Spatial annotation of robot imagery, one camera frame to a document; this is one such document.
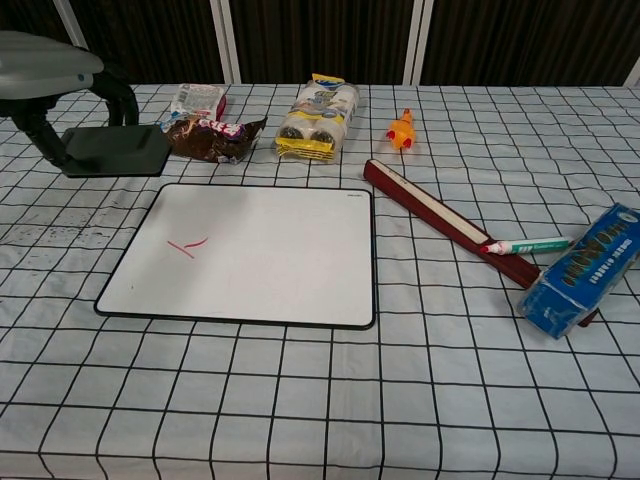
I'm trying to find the grey and black left robot hand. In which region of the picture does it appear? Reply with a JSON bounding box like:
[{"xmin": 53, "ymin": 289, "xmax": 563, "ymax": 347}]
[{"xmin": 0, "ymin": 30, "xmax": 140, "ymax": 169}]

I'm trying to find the dark green board eraser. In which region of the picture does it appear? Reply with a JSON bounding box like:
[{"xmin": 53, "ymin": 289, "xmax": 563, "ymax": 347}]
[{"xmin": 59, "ymin": 124, "xmax": 173, "ymax": 179}]

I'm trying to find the white snack packet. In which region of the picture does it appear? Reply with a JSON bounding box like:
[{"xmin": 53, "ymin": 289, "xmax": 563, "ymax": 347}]
[{"xmin": 169, "ymin": 82, "xmax": 229, "ymax": 122}]

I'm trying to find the brown snack bag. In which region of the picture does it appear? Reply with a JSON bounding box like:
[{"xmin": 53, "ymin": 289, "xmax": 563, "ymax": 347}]
[{"xmin": 160, "ymin": 113, "xmax": 269, "ymax": 166}]

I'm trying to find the white and yellow snack pack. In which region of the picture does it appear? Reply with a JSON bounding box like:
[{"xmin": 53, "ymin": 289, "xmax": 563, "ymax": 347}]
[{"xmin": 274, "ymin": 73, "xmax": 362, "ymax": 162}]

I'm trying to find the yellow rubber chicken toy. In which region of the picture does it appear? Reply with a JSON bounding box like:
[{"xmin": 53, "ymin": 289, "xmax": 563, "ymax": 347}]
[{"xmin": 384, "ymin": 108, "xmax": 418, "ymax": 152}]

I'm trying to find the dark red long box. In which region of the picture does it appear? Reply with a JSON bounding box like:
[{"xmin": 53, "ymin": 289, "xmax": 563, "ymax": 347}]
[{"xmin": 363, "ymin": 158, "xmax": 601, "ymax": 329}]

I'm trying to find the white black-checked tablecloth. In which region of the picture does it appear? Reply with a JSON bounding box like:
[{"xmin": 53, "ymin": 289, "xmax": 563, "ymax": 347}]
[{"xmin": 0, "ymin": 82, "xmax": 640, "ymax": 480}]

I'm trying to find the red-tipped green marker pen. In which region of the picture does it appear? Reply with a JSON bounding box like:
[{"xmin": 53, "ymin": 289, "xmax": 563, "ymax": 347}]
[{"xmin": 479, "ymin": 236, "xmax": 576, "ymax": 257}]

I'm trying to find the blue cardboard box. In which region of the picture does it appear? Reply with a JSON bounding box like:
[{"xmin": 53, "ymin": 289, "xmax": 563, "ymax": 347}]
[{"xmin": 519, "ymin": 201, "xmax": 640, "ymax": 341}]

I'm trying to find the white partition frame post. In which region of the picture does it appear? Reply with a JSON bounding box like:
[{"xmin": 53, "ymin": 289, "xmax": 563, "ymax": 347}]
[
  {"xmin": 401, "ymin": 0, "xmax": 435, "ymax": 86},
  {"xmin": 52, "ymin": 0, "xmax": 92, "ymax": 51},
  {"xmin": 623, "ymin": 47, "xmax": 640, "ymax": 87},
  {"xmin": 209, "ymin": 0, "xmax": 244, "ymax": 85}
]

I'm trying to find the white dry-erase board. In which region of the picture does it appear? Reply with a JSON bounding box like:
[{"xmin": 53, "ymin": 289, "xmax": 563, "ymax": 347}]
[{"xmin": 93, "ymin": 182, "xmax": 378, "ymax": 331}]

